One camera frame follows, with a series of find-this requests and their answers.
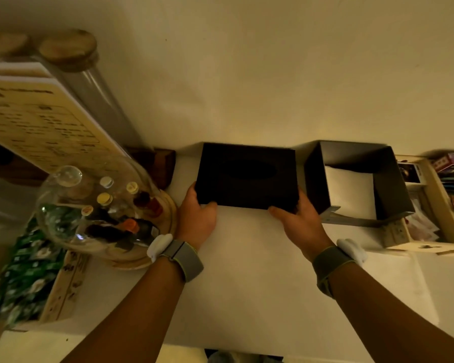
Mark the person's left hand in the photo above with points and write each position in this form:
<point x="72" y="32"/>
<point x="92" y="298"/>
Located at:
<point x="196" y="223"/>

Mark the person's right hand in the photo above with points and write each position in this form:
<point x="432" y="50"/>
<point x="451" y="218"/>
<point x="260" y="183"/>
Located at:
<point x="306" y="230"/>

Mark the black paper box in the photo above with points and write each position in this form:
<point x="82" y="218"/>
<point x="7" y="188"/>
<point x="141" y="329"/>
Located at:
<point x="246" y="173"/>

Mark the grey paper box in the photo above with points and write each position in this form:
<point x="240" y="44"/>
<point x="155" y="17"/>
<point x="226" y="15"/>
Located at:
<point x="393" y="185"/>

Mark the person's right forearm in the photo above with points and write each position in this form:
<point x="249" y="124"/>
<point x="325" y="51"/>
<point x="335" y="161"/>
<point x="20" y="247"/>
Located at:
<point x="393" y="321"/>

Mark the person's left forearm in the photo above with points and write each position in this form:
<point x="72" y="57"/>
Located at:
<point x="136" y="317"/>

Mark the person's grey trousers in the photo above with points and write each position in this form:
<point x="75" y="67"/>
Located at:
<point x="230" y="358"/>

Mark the round wooden dome base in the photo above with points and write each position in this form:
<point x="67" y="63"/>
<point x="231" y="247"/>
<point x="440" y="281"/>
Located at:
<point x="168" y="226"/>

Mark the white wrist tracker grey band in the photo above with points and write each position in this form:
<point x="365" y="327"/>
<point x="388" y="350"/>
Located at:
<point x="159" y="245"/>
<point x="329" y="260"/>

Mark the dark brown wooden block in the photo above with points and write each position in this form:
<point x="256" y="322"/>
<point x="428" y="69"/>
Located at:
<point x="162" y="166"/>

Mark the cluster of mini liquor bottles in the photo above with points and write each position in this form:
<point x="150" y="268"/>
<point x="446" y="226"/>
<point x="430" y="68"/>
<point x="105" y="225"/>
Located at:
<point x="106" y="232"/>

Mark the clear glass dome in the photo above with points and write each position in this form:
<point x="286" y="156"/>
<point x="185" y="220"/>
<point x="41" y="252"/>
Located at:
<point x="60" y="207"/>

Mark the wooden tray printed side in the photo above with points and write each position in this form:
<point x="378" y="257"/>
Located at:
<point x="66" y="283"/>

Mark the pile of green packets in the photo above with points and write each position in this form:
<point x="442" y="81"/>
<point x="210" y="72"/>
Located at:
<point x="22" y="275"/>

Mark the yellow printed menu board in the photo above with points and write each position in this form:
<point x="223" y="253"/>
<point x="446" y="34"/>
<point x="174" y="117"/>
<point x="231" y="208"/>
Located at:
<point x="41" y="124"/>

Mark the cork-topped glass jar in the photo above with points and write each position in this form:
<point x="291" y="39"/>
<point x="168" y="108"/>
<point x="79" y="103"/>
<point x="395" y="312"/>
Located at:
<point x="68" y="49"/>

